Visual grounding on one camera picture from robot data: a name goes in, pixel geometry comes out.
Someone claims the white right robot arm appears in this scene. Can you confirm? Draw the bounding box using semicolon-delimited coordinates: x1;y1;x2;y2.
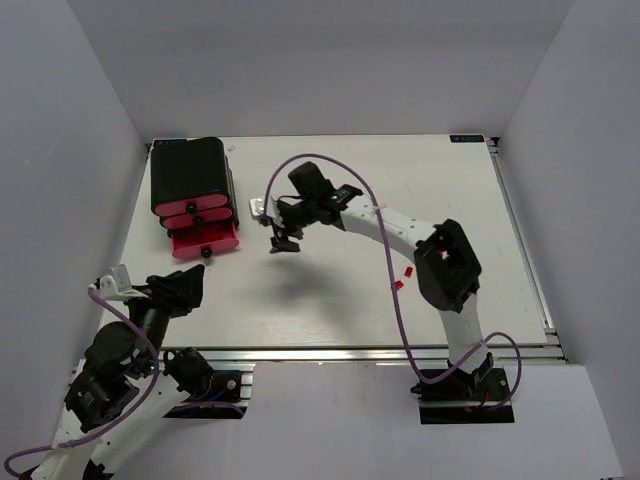
258;154;493;391

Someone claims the black drawer cabinet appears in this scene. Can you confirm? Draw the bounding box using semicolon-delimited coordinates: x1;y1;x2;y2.
150;137;239;226

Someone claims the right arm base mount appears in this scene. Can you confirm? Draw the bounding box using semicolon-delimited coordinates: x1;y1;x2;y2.
410;368;515;425

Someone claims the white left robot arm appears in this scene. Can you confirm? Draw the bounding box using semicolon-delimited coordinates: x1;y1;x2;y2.
22;264;213;479

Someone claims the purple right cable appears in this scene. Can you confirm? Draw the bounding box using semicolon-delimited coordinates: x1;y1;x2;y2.
263;152;525;412

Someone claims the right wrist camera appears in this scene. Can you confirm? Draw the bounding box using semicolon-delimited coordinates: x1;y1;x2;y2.
249;197;273;226

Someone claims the pink top drawer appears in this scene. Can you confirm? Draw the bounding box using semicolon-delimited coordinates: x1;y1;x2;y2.
152;193;230;217

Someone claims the aluminium table rail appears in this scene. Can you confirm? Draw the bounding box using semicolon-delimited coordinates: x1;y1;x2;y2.
189;344;566;365

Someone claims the pink bottom drawer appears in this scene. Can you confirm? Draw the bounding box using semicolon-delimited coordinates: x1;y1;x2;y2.
171;221;239;260

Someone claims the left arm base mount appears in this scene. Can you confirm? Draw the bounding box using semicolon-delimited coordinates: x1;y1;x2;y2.
161;347;252;420

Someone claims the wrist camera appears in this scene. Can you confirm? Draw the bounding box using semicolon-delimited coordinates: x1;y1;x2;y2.
88;264;147;303
249;197;273;226

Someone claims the pink drawer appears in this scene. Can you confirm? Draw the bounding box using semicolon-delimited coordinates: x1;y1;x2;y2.
160;207;234;230
152;193;230;217
171;221;239;260

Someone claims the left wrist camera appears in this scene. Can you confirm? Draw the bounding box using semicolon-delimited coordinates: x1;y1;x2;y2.
88;264;147;303

